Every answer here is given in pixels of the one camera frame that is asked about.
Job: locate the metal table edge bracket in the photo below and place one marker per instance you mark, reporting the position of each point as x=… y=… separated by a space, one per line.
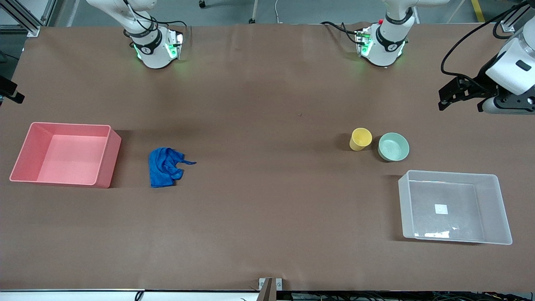
x=270 y=288

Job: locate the yellow cup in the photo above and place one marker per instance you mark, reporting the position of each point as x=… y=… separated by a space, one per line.
x=360 y=138

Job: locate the brown table cover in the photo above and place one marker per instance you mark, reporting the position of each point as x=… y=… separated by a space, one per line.
x=259 y=188

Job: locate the clear plastic bin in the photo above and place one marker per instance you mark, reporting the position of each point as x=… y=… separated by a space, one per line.
x=493 y=209

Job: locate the mint green bowl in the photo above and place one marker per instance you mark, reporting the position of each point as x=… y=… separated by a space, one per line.
x=393 y=147

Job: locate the aluminium frame profile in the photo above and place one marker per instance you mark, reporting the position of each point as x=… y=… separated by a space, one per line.
x=512 y=21
x=25 y=19

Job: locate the pink plastic bin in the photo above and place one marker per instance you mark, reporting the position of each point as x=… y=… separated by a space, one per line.
x=71 y=161

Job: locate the white square label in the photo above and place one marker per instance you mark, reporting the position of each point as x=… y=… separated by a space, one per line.
x=441 y=209

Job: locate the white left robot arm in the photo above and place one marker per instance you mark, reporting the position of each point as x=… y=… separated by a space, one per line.
x=384 y=50

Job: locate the white table edge rail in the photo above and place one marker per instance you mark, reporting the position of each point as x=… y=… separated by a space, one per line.
x=71 y=295

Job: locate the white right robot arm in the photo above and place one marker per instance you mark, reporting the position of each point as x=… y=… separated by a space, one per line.
x=152 y=54

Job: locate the blue cloth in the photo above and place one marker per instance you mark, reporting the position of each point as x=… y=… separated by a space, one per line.
x=165 y=167

